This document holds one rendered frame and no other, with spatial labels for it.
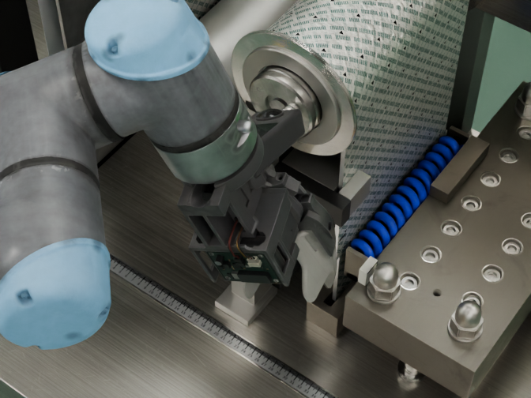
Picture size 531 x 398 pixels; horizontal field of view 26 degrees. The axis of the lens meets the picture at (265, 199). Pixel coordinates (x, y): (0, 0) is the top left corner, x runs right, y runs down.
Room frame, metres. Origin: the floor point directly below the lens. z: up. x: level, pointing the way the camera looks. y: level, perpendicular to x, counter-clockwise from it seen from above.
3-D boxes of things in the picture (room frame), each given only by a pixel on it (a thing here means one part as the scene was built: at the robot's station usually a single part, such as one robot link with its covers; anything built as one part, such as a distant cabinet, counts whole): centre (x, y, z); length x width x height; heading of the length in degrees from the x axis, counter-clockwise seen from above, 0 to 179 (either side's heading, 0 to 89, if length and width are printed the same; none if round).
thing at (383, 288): (0.69, -0.13, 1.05); 0.04 x 0.04 x 0.04
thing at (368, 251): (0.83, -0.17, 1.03); 0.21 x 0.04 x 0.03; 144
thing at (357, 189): (0.74, -0.09, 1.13); 0.04 x 0.02 x 0.03; 144
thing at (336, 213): (0.76, -0.06, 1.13); 0.09 x 0.06 x 0.03; 54
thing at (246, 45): (0.77, -0.03, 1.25); 0.15 x 0.01 x 0.15; 54
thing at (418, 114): (0.84, -0.15, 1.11); 0.23 x 0.01 x 0.18; 144
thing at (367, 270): (0.71, -0.11, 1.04); 0.02 x 0.01 x 0.02; 144
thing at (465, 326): (0.64, -0.21, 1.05); 0.04 x 0.04 x 0.04
